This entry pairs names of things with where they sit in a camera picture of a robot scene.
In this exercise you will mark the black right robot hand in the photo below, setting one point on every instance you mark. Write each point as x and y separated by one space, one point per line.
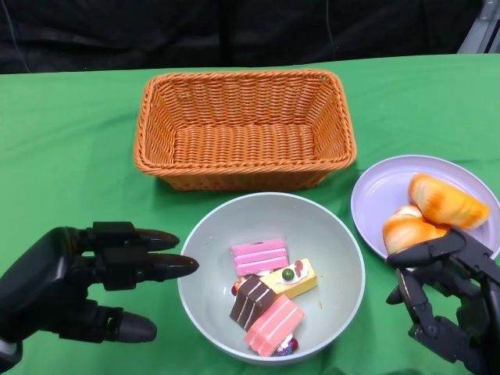
480 304

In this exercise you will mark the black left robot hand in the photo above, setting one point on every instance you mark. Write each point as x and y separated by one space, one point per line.
39 281

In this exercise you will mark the orange striped bread roll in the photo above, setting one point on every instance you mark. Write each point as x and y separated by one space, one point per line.
449 203
410 230

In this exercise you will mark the yellow cake with fruit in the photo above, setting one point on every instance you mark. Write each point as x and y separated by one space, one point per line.
297 279

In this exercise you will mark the small purple berry cake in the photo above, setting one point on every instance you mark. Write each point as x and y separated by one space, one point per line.
287 347

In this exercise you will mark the coral pink layer cake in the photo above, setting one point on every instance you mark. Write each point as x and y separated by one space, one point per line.
273 324

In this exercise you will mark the chocolate brown layer cake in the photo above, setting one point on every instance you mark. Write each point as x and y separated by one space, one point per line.
250 302

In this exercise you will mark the grey-green bowl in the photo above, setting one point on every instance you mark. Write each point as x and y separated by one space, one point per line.
242 218

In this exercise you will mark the pink striped cake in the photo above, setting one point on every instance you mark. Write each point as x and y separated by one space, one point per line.
259 256

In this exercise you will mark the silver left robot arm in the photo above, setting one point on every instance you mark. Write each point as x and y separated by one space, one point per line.
8 353

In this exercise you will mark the lilac plate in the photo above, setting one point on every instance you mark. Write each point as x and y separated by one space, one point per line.
383 183

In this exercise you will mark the orange wicker basket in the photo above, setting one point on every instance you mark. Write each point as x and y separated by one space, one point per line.
246 144

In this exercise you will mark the green tablecloth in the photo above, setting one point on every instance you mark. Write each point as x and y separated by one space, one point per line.
58 136

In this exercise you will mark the black backdrop cloth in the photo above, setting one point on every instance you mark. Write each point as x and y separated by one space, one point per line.
195 35

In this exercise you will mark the grey metal frame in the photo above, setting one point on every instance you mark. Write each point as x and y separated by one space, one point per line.
480 31

